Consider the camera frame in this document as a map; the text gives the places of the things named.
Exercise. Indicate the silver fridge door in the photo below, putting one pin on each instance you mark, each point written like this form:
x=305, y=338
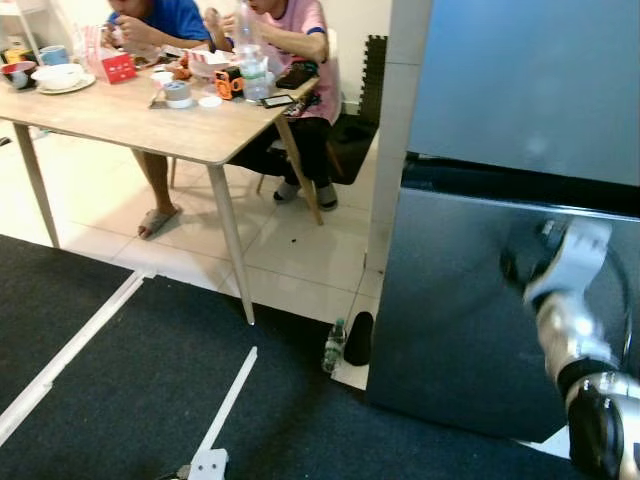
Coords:
x=440, y=330

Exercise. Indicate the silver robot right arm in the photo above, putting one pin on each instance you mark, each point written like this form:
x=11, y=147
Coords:
x=575, y=335

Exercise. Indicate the silver fridge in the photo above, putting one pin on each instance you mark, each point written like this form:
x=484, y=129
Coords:
x=530, y=80

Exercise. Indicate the black slipper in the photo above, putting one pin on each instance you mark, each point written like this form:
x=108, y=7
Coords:
x=358, y=340

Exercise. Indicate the small plastic bottle green label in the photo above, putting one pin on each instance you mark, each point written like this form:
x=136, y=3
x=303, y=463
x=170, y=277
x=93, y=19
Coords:
x=334, y=350

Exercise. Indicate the black foam mat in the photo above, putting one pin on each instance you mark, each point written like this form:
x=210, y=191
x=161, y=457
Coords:
x=372, y=80

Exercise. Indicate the dark floor carpet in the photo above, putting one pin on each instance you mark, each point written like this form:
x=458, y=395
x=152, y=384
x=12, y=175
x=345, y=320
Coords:
x=300, y=420

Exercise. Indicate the dark pouch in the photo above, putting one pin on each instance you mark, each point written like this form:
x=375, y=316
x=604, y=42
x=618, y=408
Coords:
x=298, y=75

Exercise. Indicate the black framed small screen device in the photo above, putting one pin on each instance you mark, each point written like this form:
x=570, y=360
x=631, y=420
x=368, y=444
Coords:
x=278, y=100

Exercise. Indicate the person in pink shirt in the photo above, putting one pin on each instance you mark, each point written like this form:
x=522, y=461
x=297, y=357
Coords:
x=300, y=30

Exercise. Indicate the short white floor tape strip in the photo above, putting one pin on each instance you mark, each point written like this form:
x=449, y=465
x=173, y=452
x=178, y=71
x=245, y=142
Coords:
x=228, y=400

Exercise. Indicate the large clear teal-capped water bottle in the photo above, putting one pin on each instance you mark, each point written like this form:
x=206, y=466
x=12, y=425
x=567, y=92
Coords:
x=252, y=65

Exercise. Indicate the orange black small radio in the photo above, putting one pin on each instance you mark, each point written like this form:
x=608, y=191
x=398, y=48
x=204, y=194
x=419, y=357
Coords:
x=229, y=83

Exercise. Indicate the white round lid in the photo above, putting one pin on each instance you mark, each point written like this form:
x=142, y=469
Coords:
x=210, y=101

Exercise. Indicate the brown sandal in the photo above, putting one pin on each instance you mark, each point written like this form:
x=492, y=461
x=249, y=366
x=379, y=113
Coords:
x=158, y=222

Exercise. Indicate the red white striped food box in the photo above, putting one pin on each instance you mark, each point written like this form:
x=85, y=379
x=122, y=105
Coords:
x=210, y=62

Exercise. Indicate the patterned tape roll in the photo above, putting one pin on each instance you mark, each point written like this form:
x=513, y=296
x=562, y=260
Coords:
x=178, y=93

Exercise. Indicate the fried chicken piece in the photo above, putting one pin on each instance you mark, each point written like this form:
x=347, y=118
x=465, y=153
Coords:
x=178, y=71

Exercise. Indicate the small white sauce cup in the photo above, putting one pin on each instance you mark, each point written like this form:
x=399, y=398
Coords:
x=162, y=78

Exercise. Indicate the light wooden dining table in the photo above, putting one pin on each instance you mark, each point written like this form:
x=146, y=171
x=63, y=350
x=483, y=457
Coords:
x=130, y=120

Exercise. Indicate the person in blue shirt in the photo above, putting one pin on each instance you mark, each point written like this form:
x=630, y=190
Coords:
x=170, y=18

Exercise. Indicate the red white striped paper bag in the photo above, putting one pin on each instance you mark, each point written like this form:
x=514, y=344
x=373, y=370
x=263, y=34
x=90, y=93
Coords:
x=118, y=68

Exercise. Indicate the long white floor tape strip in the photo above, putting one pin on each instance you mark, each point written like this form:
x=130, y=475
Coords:
x=70, y=350

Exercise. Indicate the patterned plate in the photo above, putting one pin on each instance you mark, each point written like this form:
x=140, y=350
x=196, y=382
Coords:
x=87, y=87

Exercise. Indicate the blue mug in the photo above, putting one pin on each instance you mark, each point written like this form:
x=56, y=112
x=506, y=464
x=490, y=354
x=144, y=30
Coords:
x=53, y=55

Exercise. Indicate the red white paper bowl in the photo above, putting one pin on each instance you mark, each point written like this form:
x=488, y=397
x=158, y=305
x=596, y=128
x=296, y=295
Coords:
x=17, y=75

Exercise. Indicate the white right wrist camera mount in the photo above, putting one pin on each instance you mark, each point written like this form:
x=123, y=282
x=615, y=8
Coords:
x=580, y=255

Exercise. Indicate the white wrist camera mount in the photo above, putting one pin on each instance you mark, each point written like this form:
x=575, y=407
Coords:
x=580, y=255
x=208, y=465

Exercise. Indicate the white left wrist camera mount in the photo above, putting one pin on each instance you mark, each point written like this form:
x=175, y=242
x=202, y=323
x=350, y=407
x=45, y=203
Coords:
x=208, y=465

